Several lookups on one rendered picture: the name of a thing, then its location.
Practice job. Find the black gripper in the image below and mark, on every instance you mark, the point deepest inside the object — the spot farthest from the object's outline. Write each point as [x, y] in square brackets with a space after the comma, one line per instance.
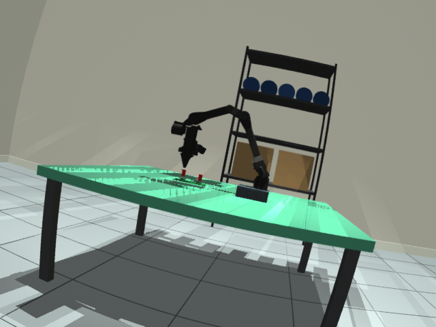
[187, 150]

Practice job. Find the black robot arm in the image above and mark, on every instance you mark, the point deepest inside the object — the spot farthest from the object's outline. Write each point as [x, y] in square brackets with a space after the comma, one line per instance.
[196, 118]

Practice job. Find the green circuit board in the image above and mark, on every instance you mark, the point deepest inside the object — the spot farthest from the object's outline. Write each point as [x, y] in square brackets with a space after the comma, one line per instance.
[198, 179]

